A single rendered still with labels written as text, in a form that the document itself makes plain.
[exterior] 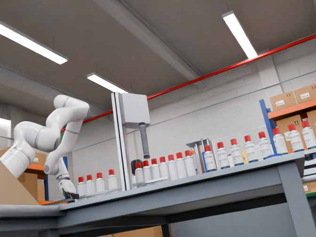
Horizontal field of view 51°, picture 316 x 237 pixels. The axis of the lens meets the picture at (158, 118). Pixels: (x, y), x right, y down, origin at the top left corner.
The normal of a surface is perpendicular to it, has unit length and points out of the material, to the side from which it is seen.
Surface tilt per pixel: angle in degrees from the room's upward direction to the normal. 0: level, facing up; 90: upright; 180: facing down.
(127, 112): 90
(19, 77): 90
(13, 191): 90
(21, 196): 90
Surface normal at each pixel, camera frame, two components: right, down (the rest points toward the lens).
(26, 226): 0.86, -0.29
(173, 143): -0.48, -0.23
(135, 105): 0.53, -0.37
